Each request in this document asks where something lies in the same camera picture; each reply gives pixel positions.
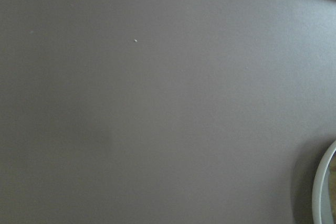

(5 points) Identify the white round plate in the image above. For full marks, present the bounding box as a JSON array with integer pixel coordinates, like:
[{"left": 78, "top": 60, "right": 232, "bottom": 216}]
[{"left": 312, "top": 142, "right": 335, "bottom": 224}]

